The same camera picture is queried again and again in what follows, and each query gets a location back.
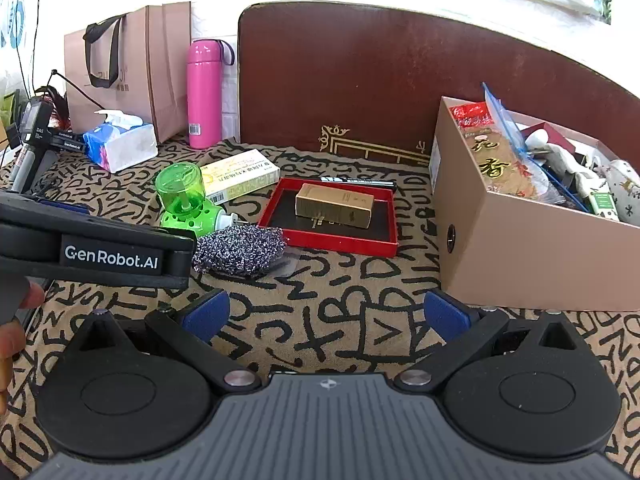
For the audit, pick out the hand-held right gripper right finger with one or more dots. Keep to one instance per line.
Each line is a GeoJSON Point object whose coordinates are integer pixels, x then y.
{"type": "Point", "coordinates": [448, 312]}

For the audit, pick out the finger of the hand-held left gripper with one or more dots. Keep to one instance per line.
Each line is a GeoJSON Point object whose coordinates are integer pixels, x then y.
{"type": "Point", "coordinates": [181, 260]}

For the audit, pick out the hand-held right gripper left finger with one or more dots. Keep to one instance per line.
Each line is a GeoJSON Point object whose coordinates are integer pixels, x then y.
{"type": "Point", "coordinates": [205, 312]}

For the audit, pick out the steel wool scourer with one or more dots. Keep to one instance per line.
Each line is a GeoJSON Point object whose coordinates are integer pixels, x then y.
{"type": "Point", "coordinates": [237, 250]}

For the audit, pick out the green plastic dispenser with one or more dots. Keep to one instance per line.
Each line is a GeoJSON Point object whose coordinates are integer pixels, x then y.
{"type": "Point", "coordinates": [180, 187]}

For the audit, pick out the brown cardboard box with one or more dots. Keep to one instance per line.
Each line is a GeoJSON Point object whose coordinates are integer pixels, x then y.
{"type": "Point", "coordinates": [520, 255]}

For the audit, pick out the red shallow tray box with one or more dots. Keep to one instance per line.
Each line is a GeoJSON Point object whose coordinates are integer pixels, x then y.
{"type": "Point", "coordinates": [385, 230]}

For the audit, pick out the gold rectangular box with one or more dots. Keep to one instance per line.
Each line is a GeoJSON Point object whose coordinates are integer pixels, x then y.
{"type": "Point", "coordinates": [332, 205]}

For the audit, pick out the person's left hand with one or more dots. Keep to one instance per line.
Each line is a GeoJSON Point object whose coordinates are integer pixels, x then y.
{"type": "Point", "coordinates": [12, 342]}

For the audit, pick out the yellow white medicine box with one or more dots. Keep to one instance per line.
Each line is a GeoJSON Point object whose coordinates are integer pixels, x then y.
{"type": "Point", "coordinates": [240, 172]}

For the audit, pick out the black handheld device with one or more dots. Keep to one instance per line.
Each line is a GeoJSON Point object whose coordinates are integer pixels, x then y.
{"type": "Point", "coordinates": [32, 135]}

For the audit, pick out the letter printed brown cloth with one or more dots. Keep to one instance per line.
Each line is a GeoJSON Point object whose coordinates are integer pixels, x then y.
{"type": "Point", "coordinates": [325, 305]}

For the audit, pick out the blue white tissue pack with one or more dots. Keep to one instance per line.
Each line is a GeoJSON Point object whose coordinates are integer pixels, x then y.
{"type": "Point", "coordinates": [122, 147]}

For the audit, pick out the red gold tea packet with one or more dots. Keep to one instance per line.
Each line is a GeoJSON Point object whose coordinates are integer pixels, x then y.
{"type": "Point", "coordinates": [492, 160]}

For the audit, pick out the black marker pen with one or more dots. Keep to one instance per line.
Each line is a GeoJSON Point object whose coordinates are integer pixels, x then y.
{"type": "Point", "coordinates": [360, 180]}

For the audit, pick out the pink thermos bottle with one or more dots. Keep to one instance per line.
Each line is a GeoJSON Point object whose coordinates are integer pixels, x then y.
{"type": "Point", "coordinates": [205, 95]}

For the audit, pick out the green white small packet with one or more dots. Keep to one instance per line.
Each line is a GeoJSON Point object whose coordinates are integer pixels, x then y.
{"type": "Point", "coordinates": [602, 202]}

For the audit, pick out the tan paper shopping bag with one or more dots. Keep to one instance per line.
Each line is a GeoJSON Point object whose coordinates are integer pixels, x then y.
{"type": "Point", "coordinates": [135, 70]}

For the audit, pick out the clear blue zip bag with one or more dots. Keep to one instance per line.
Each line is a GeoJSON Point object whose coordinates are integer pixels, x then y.
{"type": "Point", "coordinates": [502, 110]}

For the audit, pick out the dark red box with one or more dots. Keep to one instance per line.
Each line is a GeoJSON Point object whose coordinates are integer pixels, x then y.
{"type": "Point", "coordinates": [565, 135]}

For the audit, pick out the white patterned pouch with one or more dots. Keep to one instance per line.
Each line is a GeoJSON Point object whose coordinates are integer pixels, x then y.
{"type": "Point", "coordinates": [625, 185]}

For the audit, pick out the white blue printed banner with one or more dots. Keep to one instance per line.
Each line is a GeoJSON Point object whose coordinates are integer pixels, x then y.
{"type": "Point", "coordinates": [15, 15]}

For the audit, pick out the dark brown wooden board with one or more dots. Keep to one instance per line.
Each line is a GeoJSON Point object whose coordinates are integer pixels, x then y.
{"type": "Point", "coordinates": [380, 80]}

